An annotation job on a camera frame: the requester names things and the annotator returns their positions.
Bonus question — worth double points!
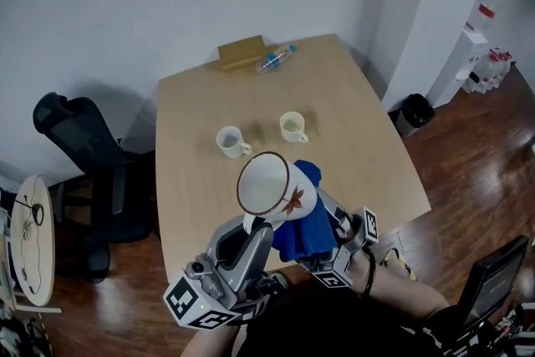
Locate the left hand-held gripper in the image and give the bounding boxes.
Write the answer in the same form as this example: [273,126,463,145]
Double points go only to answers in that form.
[162,215,279,332]

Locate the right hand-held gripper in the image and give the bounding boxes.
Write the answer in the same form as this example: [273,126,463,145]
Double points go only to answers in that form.
[295,186,380,289]

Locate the blue cloth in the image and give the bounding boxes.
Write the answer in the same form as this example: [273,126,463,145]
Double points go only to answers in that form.
[271,159,340,263]

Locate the white leaf print mug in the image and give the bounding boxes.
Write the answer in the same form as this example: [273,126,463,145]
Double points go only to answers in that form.
[236,150,319,232]

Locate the person's left forearm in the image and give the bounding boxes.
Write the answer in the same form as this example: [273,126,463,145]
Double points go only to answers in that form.
[179,321,242,357]

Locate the person's right forearm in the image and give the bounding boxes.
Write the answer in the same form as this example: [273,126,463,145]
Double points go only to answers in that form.
[349,249,451,322]

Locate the white mug with greenish inside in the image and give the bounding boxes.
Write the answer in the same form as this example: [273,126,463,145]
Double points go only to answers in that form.
[278,110,310,145]

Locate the plain white mug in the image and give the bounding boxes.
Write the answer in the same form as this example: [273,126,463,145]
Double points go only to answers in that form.
[215,125,253,160]

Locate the person's black clothing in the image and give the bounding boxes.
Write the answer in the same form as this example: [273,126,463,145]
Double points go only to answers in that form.
[233,273,465,357]

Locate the black trash bin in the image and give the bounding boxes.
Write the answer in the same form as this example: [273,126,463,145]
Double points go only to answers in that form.
[394,92,436,138]

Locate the clear plastic water bottle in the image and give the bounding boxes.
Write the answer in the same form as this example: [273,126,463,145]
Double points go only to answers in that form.
[255,43,298,77]

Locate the black office chair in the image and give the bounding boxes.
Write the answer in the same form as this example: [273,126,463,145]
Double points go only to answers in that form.
[32,91,159,285]

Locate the wooden box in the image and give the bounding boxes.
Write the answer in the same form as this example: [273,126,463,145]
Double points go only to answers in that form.
[217,34,269,74]

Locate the black chair backrest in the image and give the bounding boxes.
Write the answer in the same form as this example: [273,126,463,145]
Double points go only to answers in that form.
[456,234,531,332]

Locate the white water dispenser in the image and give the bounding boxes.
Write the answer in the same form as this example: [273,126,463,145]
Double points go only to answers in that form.
[425,28,490,109]

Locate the pack of water bottles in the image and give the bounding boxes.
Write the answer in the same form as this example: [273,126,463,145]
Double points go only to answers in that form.
[462,47,514,95]

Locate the large clear water jug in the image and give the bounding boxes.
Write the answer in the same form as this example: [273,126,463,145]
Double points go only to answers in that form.
[465,0,503,33]

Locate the black wrist strap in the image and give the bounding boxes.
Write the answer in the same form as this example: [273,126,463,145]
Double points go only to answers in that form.
[359,247,378,298]

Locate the yellow and black strap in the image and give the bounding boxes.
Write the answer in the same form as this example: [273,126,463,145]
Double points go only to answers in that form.
[380,247,418,283]

